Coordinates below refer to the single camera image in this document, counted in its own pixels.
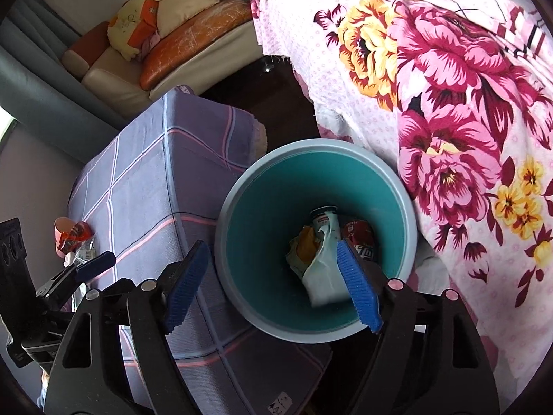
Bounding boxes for beige sofa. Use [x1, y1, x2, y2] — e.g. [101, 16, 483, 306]
[61, 0, 262, 120]

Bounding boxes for orange snack wrapper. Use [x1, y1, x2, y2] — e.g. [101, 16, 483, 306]
[72, 221, 94, 249]

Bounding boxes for pink cartoon paper cup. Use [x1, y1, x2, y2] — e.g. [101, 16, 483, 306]
[54, 216, 79, 259]

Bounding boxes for purple plaid cloth cover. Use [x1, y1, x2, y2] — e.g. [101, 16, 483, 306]
[68, 86, 332, 414]

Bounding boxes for orange leather cushion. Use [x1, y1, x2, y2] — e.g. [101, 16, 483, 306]
[140, 0, 252, 91]

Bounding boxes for yellow cake wrapper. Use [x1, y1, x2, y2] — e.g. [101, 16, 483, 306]
[286, 226, 320, 279]

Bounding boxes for white paper tissue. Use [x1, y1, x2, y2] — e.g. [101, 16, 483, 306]
[302, 225, 350, 308]

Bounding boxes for person's left hand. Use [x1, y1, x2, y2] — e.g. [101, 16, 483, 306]
[41, 372, 50, 388]

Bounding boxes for teal trash bin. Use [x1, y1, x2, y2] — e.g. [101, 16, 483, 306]
[215, 139, 418, 344]

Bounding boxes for yellow orange pillow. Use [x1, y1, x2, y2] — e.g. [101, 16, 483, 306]
[107, 0, 161, 61]

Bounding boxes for grey curtain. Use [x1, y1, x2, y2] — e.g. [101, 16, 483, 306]
[1, 0, 126, 163]

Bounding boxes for beige pillow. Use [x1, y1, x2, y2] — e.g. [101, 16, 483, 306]
[157, 0, 219, 38]

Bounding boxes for pink floral bed quilt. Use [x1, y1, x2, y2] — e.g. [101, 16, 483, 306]
[250, 0, 552, 407]

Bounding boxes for clear green plastic wrapper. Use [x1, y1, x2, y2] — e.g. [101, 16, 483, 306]
[64, 237, 97, 312]

